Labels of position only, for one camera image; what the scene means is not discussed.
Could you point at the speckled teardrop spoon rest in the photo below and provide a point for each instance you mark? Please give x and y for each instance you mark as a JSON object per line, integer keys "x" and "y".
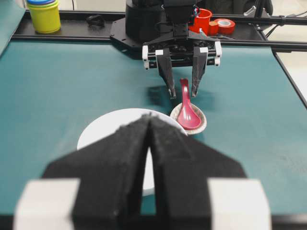
{"x": 175, "y": 112}

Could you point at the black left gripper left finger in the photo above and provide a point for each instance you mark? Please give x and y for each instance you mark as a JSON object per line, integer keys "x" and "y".
{"x": 98, "y": 186}

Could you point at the black aluminium frame rail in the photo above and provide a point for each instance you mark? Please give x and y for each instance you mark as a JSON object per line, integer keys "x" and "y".
{"x": 81, "y": 26}

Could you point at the red plastic cup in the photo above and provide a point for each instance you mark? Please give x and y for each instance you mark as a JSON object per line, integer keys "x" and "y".
{"x": 201, "y": 21}

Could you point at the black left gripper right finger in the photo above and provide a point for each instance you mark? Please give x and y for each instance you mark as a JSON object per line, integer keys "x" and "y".
{"x": 199, "y": 188}

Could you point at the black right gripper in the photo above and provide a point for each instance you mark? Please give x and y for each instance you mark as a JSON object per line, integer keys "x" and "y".
{"x": 178, "y": 48}

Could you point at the yellow stacked cups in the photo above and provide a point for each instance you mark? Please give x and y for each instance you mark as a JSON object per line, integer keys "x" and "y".
{"x": 45, "y": 15}

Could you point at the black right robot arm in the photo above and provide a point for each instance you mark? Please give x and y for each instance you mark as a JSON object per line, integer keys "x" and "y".
{"x": 159, "y": 12}

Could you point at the red tape roll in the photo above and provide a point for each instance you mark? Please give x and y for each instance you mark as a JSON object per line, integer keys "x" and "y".
{"x": 221, "y": 26}

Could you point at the red plastic spoon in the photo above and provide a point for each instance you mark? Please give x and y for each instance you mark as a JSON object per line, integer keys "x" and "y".
{"x": 187, "y": 118}

